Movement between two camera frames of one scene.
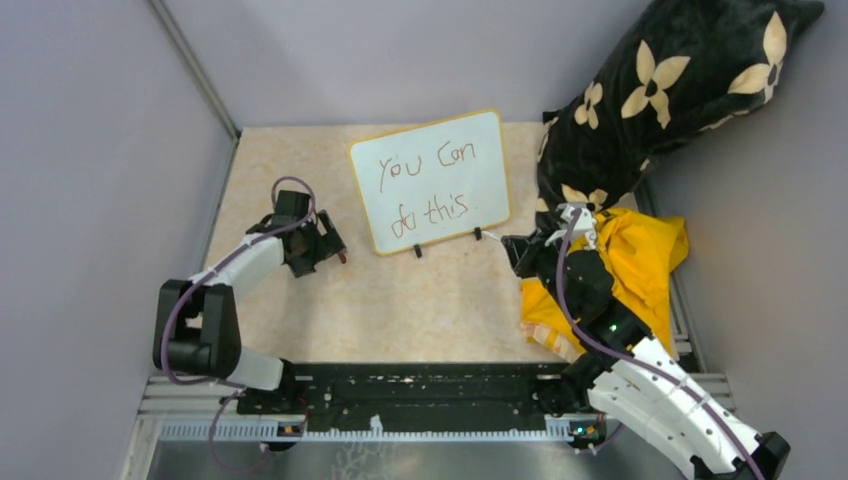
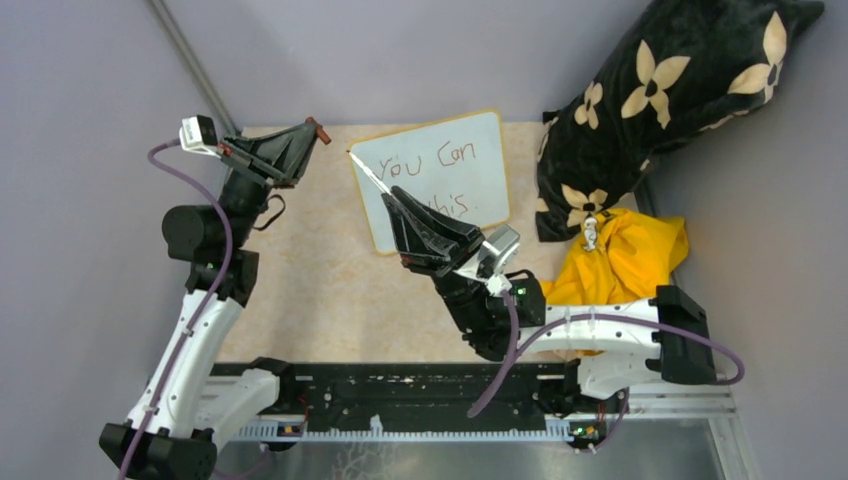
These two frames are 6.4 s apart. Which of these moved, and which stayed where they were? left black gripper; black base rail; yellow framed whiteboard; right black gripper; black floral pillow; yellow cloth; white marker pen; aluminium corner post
Moved: right black gripper; white marker pen; left black gripper
Stayed: black base rail; black floral pillow; yellow cloth; aluminium corner post; yellow framed whiteboard
